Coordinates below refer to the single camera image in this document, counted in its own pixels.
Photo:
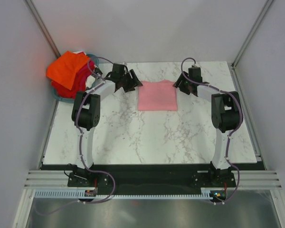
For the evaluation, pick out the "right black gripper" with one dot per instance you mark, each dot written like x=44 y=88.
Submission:
x=181 y=78

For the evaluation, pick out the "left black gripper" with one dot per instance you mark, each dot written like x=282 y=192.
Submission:
x=133 y=83

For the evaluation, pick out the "pink t shirt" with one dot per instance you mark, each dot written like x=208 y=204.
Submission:
x=157 y=96

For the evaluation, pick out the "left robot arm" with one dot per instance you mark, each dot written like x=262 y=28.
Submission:
x=86 y=110

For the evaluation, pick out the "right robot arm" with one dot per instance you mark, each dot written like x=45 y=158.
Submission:
x=226 y=112

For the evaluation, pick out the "magenta t shirt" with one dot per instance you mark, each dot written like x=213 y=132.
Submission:
x=86 y=70

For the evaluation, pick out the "teal laundry basket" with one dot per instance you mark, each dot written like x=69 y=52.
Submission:
x=62 y=93

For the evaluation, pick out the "orange t shirt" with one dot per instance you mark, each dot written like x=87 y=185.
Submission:
x=63 y=70

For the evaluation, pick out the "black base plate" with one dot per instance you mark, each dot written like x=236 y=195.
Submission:
x=169 y=178

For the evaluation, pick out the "right aluminium frame post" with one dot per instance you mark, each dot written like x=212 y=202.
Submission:
x=252 y=32

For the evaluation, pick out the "aluminium frame post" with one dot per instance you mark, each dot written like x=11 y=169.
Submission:
x=41 y=25
x=252 y=32

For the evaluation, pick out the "white slotted cable duct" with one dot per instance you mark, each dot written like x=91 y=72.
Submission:
x=93 y=193

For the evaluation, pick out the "left aluminium frame post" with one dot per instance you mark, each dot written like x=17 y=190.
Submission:
x=41 y=25

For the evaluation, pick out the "aluminium front rail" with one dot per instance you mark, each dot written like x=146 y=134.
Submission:
x=249 y=180

